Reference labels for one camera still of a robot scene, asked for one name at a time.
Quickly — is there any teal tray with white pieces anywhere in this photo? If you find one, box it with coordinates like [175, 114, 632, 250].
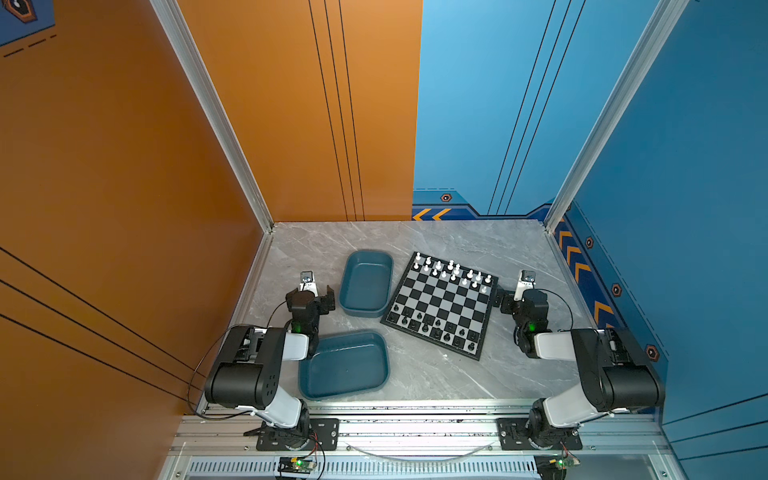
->
[339, 250, 393, 318]

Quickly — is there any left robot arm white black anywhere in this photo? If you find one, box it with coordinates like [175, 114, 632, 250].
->
[204, 271, 335, 449]

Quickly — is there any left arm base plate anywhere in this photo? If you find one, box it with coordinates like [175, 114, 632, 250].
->
[256, 417, 340, 452]

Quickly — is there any teal tray with black pieces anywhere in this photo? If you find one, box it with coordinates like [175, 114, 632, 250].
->
[298, 330, 390, 400]

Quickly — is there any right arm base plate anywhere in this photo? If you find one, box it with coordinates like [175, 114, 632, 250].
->
[496, 418, 583, 451]

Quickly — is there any green circuit board left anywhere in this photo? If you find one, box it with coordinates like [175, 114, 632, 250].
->
[276, 457, 318, 479]

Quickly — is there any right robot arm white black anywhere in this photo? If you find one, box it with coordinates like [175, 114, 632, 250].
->
[494, 270, 665, 449]

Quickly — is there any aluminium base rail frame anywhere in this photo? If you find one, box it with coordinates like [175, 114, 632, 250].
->
[159, 399, 684, 479]

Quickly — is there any black and silver chessboard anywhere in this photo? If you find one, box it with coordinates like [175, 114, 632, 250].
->
[380, 251, 498, 361]

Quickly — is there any green circuit board right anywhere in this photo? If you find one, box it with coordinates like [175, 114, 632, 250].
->
[534, 457, 581, 480]

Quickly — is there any green circuit board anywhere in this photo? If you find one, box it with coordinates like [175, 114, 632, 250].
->
[534, 457, 581, 480]
[276, 457, 318, 479]

